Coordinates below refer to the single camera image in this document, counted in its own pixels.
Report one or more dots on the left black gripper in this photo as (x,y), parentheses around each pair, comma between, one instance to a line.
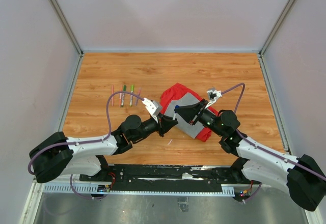
(165,123)

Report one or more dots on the purple pen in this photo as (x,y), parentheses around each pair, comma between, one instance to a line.
(138,95)

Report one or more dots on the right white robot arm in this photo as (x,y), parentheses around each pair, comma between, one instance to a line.
(299,177)

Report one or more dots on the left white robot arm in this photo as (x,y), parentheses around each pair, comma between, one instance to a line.
(59,155)

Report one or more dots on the pink pen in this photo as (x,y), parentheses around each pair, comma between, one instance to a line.
(112,96)

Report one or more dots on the orange white pen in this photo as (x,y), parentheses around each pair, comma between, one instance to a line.
(123,99)

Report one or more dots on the orange highlighter pen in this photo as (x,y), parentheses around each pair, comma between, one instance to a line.
(120,95)

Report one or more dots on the white marker green end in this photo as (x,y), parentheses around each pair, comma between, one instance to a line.
(131,99)

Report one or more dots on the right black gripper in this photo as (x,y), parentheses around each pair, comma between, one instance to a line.
(190,113)

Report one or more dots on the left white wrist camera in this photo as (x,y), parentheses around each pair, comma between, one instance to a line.
(153,107)

